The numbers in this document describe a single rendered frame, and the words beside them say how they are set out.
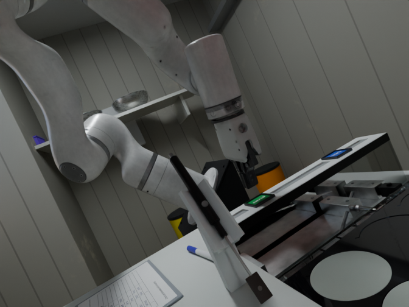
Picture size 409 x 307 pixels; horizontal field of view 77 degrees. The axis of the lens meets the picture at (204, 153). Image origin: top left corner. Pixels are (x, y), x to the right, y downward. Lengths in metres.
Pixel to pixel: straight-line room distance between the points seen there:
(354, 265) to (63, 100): 0.65
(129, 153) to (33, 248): 1.85
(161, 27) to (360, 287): 0.49
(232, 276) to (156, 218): 2.81
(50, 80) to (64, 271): 2.00
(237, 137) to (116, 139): 0.40
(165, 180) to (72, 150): 0.25
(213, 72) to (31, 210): 2.14
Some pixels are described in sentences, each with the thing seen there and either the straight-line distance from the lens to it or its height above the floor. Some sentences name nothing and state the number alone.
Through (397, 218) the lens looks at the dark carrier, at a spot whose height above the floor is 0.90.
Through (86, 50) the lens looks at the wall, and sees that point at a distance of 3.42.
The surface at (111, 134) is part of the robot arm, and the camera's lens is 0.79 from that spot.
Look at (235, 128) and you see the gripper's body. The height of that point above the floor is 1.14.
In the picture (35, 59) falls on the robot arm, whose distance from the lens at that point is 0.67.
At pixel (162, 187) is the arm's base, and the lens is 0.74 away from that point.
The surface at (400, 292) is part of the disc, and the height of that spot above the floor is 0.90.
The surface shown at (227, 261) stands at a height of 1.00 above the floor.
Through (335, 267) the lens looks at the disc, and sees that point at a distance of 0.44.
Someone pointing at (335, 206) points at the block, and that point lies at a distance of 0.61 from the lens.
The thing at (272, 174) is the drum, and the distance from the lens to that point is 2.91.
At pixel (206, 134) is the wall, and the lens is 3.24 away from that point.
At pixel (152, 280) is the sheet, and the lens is 0.48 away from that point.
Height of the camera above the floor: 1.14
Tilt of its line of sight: 2 degrees down
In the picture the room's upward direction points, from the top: 25 degrees counter-clockwise
